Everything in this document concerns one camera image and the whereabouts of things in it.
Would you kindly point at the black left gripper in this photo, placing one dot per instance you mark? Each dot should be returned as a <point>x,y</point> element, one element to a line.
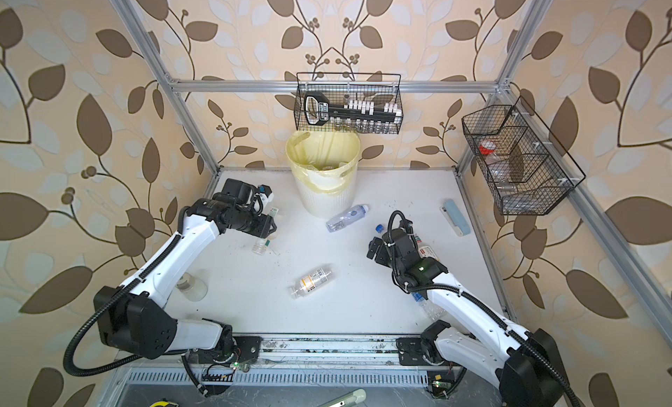
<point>262,228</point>

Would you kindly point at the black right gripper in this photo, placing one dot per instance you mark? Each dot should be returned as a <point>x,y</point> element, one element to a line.
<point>381,256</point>

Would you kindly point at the clear bottle yellow label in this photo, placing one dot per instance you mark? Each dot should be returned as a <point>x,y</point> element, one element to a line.
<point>311,282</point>

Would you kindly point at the water bottle blue label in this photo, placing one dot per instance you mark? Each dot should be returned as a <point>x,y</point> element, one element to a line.
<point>432,311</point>

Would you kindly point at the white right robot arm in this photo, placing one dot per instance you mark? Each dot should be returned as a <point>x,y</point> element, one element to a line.
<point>526,367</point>

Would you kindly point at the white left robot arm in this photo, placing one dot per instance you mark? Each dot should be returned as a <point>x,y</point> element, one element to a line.
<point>132,317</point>

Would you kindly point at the white ribbed trash bin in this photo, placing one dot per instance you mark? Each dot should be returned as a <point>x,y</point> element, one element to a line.
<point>325,194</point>

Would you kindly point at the yellow bin liner bag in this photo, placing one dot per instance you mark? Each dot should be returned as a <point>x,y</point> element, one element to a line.
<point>324,162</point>

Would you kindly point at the clear bottle blue label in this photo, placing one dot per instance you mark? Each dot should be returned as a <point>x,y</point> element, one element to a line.
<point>381,230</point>

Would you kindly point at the capless bottle green red label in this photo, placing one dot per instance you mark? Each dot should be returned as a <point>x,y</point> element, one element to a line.
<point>425,250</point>

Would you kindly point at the black tool in basket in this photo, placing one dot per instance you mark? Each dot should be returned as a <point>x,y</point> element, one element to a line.
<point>318,110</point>

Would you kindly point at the red capped jar in basket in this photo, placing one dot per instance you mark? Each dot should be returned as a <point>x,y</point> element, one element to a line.
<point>487,147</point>

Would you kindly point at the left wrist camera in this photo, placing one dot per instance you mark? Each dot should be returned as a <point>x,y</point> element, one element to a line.
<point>262,198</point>

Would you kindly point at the metal base rail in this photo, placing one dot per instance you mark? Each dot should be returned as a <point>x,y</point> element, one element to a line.
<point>325,349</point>

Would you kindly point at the black wire basket back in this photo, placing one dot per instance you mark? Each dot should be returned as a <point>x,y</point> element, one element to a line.
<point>340,87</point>

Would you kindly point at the black wire basket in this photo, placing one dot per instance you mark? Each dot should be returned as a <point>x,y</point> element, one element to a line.
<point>340,87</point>
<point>531,171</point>

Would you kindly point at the black wire basket right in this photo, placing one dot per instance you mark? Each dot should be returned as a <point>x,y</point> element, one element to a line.
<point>531,171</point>

